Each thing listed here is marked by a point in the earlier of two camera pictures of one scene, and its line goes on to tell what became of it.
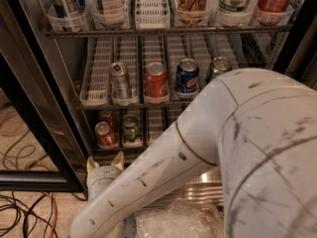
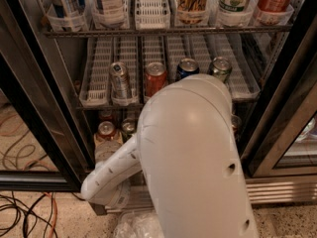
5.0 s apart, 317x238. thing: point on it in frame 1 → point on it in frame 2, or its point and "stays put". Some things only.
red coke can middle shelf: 157,86 stays put
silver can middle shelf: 120,84 stays put
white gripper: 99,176 → 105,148
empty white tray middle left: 95,90 stays put
